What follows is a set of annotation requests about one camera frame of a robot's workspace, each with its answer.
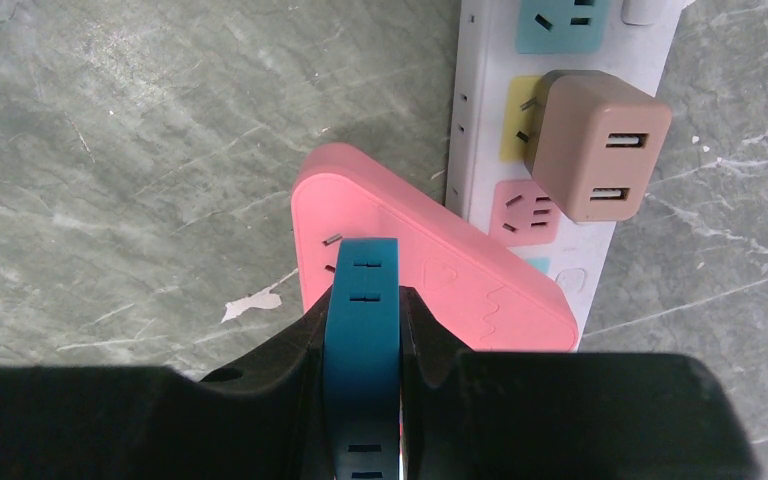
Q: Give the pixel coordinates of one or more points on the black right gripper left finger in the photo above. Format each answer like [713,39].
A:
[257,417]

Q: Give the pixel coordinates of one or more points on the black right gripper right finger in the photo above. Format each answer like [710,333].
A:
[471,414]

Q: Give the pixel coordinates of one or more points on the blue plug adapter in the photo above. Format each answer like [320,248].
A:
[362,361]

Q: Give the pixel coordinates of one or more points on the small pink charger plug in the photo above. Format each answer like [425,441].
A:
[594,141]

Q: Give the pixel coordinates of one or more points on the white multicolour power strip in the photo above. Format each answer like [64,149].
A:
[504,49]

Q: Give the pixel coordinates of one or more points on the pink triangular power strip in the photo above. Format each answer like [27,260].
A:
[480,291]

